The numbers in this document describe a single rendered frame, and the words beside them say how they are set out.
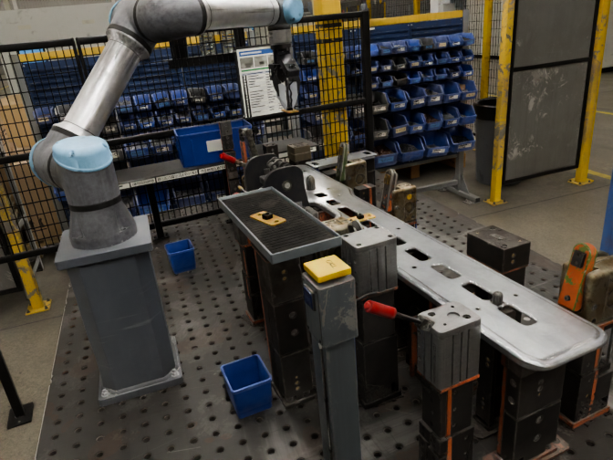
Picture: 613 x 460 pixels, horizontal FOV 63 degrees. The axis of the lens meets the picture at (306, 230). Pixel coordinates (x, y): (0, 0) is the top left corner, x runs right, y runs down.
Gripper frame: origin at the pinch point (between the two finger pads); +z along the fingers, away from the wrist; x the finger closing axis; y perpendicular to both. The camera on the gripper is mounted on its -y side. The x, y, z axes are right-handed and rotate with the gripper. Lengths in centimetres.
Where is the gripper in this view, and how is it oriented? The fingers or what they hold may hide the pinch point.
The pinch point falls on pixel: (289, 106)
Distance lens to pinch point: 175.7
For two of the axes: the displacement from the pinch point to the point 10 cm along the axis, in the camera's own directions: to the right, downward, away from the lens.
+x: -9.2, 2.3, -3.3
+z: 0.9, 9.2, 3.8
